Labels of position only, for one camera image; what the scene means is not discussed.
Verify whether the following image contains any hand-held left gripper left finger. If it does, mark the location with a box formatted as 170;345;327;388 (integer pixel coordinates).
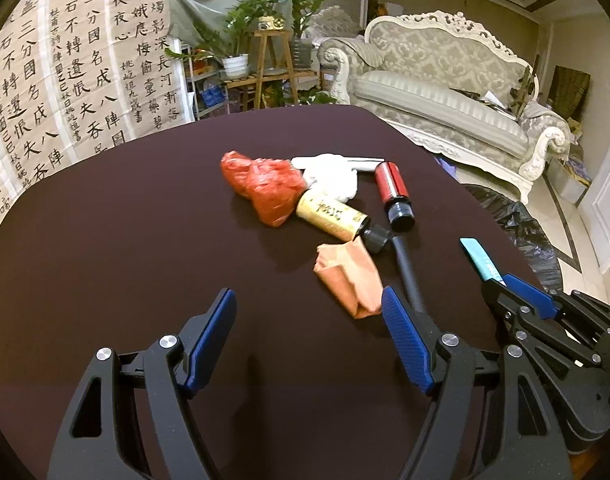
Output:
48;288;237;480

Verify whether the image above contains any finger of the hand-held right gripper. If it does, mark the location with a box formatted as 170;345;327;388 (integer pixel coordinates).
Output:
505;275;610;341
480;280;600;368

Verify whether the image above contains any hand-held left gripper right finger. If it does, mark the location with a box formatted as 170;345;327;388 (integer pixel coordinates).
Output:
382;286;573;480

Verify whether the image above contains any light blue strip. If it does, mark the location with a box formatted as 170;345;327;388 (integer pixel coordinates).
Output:
460;238;506;283

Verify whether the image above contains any trash bin with black bag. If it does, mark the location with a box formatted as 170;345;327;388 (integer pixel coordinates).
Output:
462;184;563;293

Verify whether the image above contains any black stick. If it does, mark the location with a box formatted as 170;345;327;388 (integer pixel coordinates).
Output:
391;232;428;313

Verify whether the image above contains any orange paper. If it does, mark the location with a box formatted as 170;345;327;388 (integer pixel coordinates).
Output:
314;240;386;318

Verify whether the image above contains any gold bottle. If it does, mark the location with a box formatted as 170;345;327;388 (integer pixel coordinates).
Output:
296;189;392;253

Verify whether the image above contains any red bottle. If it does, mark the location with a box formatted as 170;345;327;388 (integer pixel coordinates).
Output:
374;161;417;232

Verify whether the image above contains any white tissue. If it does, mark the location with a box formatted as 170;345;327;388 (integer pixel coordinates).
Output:
303;156;360;203

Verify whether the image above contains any white paper tube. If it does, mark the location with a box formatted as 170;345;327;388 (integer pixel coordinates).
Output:
291;156;386;173

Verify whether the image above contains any white storage box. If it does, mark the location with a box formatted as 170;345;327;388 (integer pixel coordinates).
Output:
545;157;588;201

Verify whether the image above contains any white door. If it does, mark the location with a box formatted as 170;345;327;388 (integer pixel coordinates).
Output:
577;125;610;271

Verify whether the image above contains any blue yellow patterned bag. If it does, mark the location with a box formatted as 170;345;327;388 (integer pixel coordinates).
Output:
560;157;593;186

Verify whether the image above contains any toy rifle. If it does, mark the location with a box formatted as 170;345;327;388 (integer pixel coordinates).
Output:
510;65;538;118

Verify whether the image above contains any dark folded fabric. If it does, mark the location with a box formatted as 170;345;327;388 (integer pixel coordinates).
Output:
552;65;592;121

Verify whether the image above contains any dark book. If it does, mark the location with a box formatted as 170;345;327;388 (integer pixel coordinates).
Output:
447;87;516;121

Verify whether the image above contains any ornate white sofa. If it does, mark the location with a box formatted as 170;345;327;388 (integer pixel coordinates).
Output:
317;10;572;206

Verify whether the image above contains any metal shelf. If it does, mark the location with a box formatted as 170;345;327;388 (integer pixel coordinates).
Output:
185;42;226;121

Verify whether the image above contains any small green floor plant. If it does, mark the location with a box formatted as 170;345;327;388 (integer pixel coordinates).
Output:
280;87;338;107

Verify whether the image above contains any fern in white pot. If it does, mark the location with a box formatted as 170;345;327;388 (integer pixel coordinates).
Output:
165;0;281;80

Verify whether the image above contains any calligraphy paper hanging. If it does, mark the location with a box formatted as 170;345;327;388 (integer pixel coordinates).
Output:
0;0;186;256

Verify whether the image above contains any wooden plant stand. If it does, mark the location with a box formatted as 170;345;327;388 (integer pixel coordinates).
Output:
220;29;318;111

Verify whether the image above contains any ornate white armchair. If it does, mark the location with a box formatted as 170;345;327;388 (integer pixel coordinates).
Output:
305;6;366;41

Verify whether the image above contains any grey curtain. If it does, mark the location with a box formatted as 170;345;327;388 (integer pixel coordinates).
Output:
167;0;291;43

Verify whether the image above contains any tall plant in grey pot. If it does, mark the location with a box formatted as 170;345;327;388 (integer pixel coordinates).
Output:
282;0;331;63

